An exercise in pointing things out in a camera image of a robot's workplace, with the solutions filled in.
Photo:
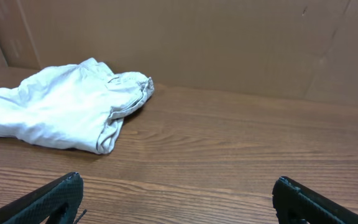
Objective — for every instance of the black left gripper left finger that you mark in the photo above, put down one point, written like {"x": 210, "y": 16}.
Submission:
{"x": 54, "y": 203}

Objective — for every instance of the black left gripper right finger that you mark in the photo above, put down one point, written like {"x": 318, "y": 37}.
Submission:
{"x": 296, "y": 204}

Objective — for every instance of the folded beige shorts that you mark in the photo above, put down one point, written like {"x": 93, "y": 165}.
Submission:
{"x": 79, "y": 106}

